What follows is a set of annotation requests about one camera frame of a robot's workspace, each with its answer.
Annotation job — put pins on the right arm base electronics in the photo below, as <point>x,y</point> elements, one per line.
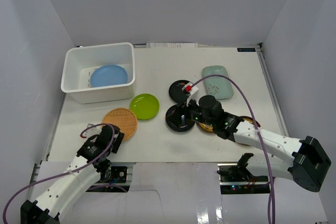
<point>235,179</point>

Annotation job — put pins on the black glossy plate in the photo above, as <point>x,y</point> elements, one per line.
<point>172,121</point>

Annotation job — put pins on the dark label sticker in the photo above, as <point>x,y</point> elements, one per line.
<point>246,49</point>

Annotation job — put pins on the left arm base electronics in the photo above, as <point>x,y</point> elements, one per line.
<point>116,180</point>

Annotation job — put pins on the blue round plate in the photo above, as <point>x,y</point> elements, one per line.
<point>109,75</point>

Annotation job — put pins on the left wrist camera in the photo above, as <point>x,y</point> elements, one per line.
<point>90,131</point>

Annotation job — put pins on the papers at table back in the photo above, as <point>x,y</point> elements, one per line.
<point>171,45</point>

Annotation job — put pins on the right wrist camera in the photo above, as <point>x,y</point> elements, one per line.
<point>191,92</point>

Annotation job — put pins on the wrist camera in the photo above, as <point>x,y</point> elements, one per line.
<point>191,92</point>
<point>90,131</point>

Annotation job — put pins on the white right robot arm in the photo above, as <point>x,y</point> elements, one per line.
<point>303,161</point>

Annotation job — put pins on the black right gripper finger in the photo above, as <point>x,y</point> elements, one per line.
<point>194,116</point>
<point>180,111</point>

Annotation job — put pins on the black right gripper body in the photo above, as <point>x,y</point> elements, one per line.
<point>192,107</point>

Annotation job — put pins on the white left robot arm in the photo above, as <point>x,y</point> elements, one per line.
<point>89,166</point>

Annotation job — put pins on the white plastic bin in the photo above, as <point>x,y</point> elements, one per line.
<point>81,62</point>

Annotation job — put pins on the woven bamboo round plate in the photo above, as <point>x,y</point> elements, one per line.
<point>124,119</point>

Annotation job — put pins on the pale green rectangular dish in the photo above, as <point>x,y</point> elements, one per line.
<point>218,87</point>

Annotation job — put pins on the yellow patterned plate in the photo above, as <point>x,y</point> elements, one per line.
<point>248,120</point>
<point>205,128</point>

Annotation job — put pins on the green round plate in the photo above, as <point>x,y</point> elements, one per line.
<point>145,106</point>

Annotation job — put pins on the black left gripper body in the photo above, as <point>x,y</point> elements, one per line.
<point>118,141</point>

